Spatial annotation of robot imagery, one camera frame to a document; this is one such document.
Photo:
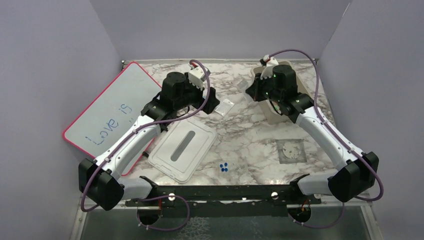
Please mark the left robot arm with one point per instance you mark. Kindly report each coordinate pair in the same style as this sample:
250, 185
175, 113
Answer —
181, 96

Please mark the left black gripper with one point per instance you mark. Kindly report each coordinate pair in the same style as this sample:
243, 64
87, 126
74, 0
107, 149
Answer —
212, 102

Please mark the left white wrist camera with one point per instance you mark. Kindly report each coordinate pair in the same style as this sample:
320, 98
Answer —
197, 76

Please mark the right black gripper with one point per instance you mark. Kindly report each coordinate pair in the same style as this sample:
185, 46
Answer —
254, 90

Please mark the pink framed whiteboard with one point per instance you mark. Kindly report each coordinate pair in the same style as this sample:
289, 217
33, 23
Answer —
112, 113

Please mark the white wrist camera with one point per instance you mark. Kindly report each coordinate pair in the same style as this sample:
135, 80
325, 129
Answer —
197, 76
269, 62

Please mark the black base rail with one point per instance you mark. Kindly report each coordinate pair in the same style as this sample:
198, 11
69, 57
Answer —
212, 201

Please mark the beige plastic bin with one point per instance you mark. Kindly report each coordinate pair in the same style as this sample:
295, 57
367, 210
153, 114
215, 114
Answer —
295, 99

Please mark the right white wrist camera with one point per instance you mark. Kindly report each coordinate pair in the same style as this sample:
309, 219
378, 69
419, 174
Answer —
269, 62

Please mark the white plastic bin lid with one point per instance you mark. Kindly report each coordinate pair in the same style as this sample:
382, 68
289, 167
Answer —
182, 148

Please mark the clear zip bag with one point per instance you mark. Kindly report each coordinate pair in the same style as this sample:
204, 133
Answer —
224, 107
243, 85

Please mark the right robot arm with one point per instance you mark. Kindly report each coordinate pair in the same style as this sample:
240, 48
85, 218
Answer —
355, 169

